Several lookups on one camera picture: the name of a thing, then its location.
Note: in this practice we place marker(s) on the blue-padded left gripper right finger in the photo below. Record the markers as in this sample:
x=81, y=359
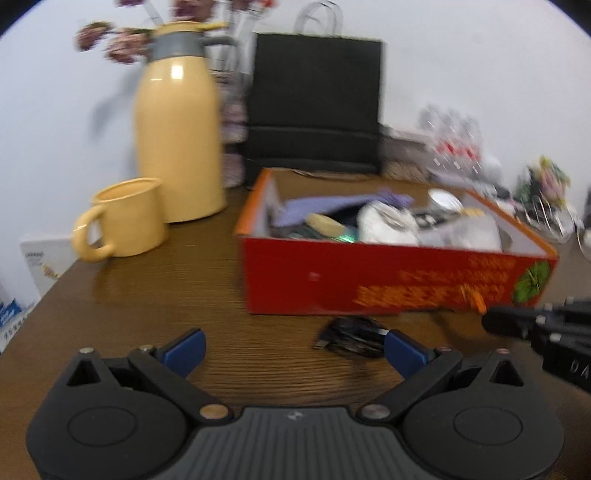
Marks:
x=424, y=373

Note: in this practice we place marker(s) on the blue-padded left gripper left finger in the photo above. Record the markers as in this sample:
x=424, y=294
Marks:
x=166, y=369

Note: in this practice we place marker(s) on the white plastic jar lid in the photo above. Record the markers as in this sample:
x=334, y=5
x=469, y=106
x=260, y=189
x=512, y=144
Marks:
x=443, y=200

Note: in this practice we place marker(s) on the white and yellow plush toy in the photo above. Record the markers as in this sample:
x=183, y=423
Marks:
x=325, y=225

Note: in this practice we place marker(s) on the black hair clip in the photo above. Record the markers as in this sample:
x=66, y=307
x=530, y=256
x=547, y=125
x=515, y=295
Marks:
x=353, y=335

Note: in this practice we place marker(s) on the white plastic container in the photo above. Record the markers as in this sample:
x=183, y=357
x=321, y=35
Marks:
x=465, y=232

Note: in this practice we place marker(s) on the orange cardboard box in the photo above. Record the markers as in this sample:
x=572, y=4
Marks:
x=314, y=277

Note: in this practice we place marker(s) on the white folded cloth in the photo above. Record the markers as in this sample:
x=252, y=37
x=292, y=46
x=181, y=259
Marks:
x=379, y=223

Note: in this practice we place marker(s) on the colourful snack packet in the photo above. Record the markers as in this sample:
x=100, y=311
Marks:
x=554, y=182

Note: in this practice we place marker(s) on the white booklet at table edge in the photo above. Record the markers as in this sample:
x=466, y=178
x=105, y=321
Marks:
x=47, y=259

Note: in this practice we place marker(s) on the blue box on shelf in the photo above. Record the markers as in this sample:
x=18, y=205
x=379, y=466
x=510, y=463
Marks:
x=13, y=316

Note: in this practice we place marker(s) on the white robot figurine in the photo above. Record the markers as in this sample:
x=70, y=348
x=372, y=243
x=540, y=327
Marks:
x=491, y=171

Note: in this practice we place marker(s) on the purple knitted cloth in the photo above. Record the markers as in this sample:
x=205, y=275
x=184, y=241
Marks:
x=295, y=211

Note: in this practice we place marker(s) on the right water bottle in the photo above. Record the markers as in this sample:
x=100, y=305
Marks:
x=472, y=139

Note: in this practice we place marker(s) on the water bottle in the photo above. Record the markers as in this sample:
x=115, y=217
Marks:
x=431, y=123
x=472, y=139
x=451, y=139

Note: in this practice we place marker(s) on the clear jar of seeds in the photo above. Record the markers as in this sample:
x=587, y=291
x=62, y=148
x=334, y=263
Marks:
x=403, y=160

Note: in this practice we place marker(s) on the middle water bottle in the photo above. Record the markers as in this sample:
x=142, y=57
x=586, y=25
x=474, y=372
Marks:
x=451, y=139

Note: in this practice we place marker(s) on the left water bottle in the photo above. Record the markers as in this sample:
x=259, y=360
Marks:
x=431, y=123

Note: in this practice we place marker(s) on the white flat box on jar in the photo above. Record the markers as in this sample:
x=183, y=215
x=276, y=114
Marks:
x=407, y=135

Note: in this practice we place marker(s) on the yellow thermos jug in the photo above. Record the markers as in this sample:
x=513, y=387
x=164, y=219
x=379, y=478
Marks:
x=177, y=120

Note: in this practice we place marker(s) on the fuzzy pink vase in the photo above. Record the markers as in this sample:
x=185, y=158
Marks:
x=233, y=126

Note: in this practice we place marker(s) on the black paper shopping bag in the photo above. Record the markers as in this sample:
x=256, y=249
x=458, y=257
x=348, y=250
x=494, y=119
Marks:
x=314, y=98

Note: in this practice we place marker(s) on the dried pink flower bouquet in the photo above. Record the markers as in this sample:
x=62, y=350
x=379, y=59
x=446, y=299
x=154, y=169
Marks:
x=128, y=45

